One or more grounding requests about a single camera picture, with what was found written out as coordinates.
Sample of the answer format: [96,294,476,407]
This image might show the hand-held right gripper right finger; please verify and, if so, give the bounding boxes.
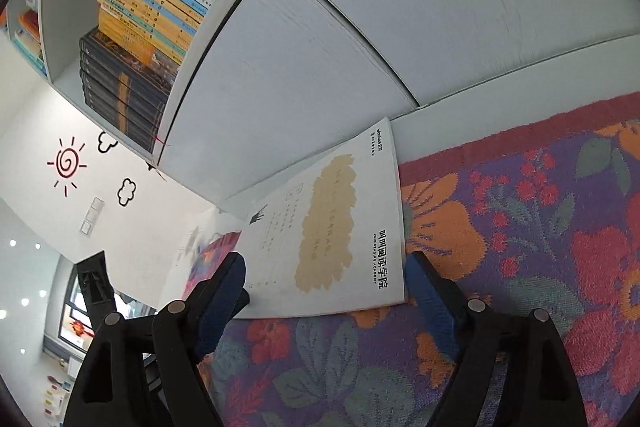
[404,252,588,427]

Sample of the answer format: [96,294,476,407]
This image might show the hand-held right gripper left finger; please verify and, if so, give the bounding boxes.
[62,252,248,427]

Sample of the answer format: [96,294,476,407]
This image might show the white book beige patch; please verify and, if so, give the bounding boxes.
[222,117,407,320]

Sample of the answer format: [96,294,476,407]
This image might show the window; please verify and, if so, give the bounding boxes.
[57,257,161,360]

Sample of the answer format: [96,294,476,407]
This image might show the white floral table mat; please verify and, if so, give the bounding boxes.
[180,206,223,258]

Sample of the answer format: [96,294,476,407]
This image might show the colourful blurred objects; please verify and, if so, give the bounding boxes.
[42,357,76,415]

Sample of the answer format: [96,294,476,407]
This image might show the floral quilted blanket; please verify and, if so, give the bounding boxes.
[182,91,640,427]

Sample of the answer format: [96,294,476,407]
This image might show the white bookshelf cabinet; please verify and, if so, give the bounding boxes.
[40,0,640,212]

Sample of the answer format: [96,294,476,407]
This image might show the white wall switches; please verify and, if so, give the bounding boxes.
[81,196,104,236]

